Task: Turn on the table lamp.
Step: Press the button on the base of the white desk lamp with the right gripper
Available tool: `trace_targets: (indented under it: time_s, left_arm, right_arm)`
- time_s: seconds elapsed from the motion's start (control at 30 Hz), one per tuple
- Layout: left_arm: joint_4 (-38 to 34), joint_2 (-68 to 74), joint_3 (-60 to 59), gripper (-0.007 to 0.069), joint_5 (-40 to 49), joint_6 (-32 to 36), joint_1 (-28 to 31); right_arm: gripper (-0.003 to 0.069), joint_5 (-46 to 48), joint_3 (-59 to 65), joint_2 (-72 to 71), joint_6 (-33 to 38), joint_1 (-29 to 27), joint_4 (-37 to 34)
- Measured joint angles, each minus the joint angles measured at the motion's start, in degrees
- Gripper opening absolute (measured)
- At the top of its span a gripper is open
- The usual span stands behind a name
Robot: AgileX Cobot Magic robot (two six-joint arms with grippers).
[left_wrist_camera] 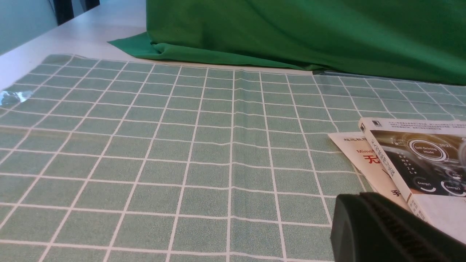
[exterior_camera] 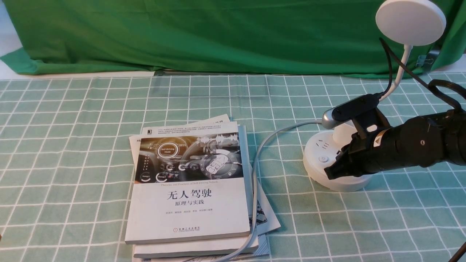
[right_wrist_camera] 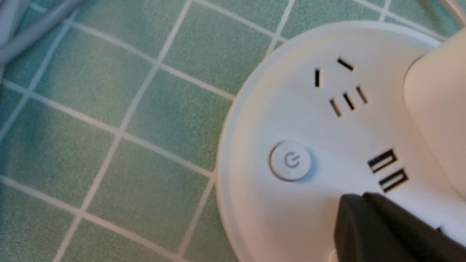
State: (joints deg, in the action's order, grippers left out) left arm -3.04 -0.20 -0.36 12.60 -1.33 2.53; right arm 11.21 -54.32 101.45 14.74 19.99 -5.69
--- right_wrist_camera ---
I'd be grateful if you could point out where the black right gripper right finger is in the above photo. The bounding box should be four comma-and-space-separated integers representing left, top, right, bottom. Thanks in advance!
362, 192, 466, 262

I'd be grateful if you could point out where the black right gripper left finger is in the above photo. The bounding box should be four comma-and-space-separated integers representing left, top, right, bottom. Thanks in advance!
333, 194, 415, 262

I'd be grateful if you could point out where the white desk lamp with sockets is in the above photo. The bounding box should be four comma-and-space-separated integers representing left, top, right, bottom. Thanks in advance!
216, 20, 465, 262

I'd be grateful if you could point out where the green checked tablecloth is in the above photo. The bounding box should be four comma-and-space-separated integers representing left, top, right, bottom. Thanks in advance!
0, 0, 459, 262

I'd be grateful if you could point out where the white lamp power cable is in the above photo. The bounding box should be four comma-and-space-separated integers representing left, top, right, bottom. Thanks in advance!
0, 0, 86, 66

